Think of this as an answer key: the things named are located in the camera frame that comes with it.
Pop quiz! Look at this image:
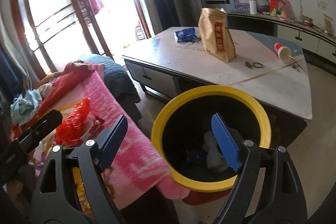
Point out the white crumpled trash in bin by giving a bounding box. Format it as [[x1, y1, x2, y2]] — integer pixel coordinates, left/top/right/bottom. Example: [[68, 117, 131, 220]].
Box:
[[203, 131, 228, 173]]

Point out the yellow rimmed trash bin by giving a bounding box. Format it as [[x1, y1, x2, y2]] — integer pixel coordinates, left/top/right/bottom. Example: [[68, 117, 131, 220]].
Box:
[[151, 85, 271, 193]]

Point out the pink patterned blanket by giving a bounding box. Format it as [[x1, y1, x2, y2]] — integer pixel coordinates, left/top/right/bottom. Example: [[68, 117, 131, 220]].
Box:
[[15, 66, 191, 218]]

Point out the red crinkled wrapper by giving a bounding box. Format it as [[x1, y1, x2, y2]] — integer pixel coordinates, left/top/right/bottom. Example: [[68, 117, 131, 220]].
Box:
[[55, 97, 91, 145]]

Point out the light blue cloth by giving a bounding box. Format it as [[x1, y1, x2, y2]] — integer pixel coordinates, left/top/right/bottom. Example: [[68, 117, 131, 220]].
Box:
[[10, 89, 42, 126]]

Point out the dark blue quilted cushion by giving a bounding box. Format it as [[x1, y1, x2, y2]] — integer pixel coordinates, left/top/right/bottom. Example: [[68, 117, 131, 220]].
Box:
[[83, 54, 141, 103]]

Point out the small brown trinket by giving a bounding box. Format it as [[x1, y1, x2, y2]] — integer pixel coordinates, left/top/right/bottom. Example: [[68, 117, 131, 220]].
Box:
[[245, 61, 253, 68]]

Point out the red garment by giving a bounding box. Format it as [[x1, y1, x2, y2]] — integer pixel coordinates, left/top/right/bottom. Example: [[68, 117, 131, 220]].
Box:
[[34, 60, 96, 119]]

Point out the white coffee table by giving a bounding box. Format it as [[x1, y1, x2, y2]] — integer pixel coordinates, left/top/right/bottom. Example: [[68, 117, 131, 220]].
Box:
[[122, 27, 313, 146]]

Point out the brown paper bag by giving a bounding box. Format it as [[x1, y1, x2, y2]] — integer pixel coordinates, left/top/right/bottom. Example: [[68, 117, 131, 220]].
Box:
[[198, 8, 236, 63]]

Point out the red white paper cup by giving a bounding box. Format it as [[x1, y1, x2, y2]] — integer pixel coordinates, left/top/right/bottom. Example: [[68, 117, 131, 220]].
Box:
[[274, 43, 297, 63]]

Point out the blue snack packet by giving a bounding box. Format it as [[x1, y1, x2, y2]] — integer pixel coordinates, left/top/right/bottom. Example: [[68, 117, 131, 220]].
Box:
[[174, 27, 198, 43]]

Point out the white black tv cabinet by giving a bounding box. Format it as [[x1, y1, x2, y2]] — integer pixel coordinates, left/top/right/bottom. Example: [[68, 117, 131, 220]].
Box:
[[228, 11, 335, 75]]

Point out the round table mirror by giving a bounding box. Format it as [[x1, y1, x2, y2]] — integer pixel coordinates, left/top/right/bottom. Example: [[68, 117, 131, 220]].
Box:
[[255, 0, 270, 14]]

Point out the brown framed glass door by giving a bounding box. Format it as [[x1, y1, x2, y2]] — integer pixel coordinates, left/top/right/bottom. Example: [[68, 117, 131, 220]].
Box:
[[11, 0, 150, 78]]

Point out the red framed picture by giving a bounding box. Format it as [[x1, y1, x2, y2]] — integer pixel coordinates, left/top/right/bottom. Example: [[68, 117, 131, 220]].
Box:
[[270, 0, 293, 18]]

